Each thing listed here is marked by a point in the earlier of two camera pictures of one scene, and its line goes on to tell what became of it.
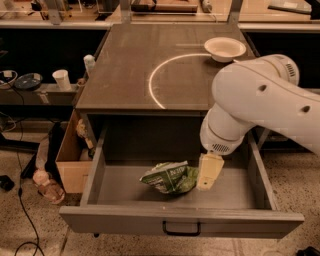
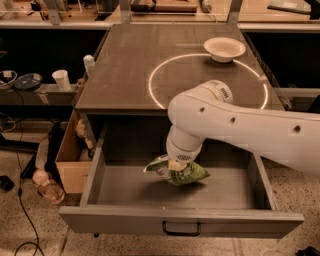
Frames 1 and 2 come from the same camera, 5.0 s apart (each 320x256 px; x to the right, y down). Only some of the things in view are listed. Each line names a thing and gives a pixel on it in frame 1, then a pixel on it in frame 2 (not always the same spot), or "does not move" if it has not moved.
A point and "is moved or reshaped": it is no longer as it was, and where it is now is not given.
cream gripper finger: [209, 168] to [176, 165]
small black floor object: [6, 183] does not move
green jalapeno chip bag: [175, 177] is moved or reshaped
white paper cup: [61, 77] does not move
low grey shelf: [46, 94] does not move
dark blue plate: [29, 81] does not move
